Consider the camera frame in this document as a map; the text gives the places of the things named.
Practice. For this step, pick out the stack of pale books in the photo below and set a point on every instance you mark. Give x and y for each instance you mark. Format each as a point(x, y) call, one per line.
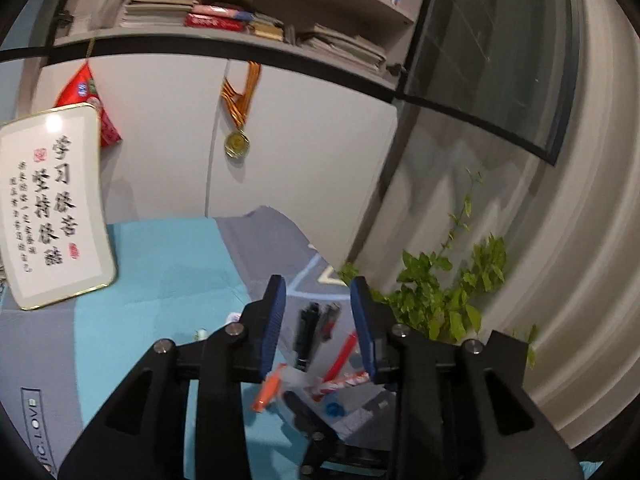
point(155, 5)

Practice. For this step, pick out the small pale round object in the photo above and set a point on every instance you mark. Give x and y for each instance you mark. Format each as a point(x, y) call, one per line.
point(201, 333)

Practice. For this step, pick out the black pen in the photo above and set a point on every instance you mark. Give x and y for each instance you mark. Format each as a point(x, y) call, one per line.
point(330, 322)
point(306, 330)

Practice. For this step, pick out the green leafy plant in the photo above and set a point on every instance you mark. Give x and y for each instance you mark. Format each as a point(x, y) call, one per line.
point(440, 300)

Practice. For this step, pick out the white bookshelf cabinet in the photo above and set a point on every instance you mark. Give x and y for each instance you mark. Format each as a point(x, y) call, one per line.
point(165, 135)

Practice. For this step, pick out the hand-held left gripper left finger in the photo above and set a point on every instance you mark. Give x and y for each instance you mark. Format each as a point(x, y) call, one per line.
point(272, 330)

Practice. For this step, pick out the pile of magazines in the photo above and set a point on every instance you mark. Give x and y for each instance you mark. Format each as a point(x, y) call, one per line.
point(345, 47)

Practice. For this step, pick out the red white patterned pen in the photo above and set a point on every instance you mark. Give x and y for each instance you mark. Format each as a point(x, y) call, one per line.
point(340, 385)

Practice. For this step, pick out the orange pen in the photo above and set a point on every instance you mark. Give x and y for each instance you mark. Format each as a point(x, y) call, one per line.
point(267, 390)

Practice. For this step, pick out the dark glass cabinet door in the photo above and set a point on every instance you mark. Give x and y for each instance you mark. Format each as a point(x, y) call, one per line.
point(30, 25)
point(490, 50)

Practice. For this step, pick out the gold medal with striped ribbon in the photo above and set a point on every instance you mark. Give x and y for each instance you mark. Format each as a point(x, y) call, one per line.
point(236, 144)

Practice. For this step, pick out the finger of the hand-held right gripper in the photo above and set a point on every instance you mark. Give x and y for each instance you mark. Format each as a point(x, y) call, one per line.
point(315, 440)

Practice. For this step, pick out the framed calligraphy sign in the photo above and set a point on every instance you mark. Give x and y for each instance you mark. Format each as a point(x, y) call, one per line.
point(55, 210)

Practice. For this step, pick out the black door hinge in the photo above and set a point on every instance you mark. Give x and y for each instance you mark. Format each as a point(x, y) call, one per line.
point(396, 70)
point(65, 19)

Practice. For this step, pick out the translucent plastic cup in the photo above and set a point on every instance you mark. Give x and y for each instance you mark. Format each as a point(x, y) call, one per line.
point(300, 382)

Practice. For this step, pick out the red hanging ornament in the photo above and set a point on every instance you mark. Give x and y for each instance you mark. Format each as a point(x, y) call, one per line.
point(95, 95)

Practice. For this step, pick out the small stack of books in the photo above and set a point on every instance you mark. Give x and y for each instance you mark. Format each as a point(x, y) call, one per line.
point(265, 27)

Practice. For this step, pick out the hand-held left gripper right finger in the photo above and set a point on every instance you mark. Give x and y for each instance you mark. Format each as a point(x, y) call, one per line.
point(362, 330)

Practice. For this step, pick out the white correction tape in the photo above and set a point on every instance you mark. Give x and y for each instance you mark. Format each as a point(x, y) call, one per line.
point(233, 317)

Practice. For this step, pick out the red books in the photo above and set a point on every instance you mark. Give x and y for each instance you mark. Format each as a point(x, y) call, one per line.
point(215, 20)

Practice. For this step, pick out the blue grey table mat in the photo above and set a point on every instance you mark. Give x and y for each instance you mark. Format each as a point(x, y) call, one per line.
point(165, 270)

